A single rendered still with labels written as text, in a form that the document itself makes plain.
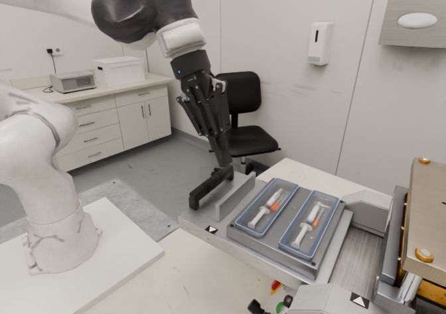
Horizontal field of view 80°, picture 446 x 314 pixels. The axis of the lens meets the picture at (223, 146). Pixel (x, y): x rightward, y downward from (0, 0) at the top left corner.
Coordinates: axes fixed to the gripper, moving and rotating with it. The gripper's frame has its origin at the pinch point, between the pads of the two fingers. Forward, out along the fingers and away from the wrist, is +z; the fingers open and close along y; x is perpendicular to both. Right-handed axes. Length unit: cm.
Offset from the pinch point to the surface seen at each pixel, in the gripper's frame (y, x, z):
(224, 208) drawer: -1.5, 6.7, 10.3
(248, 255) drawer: -8.5, 12.1, 16.0
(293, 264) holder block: -16.2, 11.1, 17.1
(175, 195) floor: 140, -83, 62
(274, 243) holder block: -13.0, 9.9, 14.4
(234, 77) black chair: 84, -137, -12
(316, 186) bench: 3, -49, 36
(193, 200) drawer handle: 4.4, 8.6, 7.4
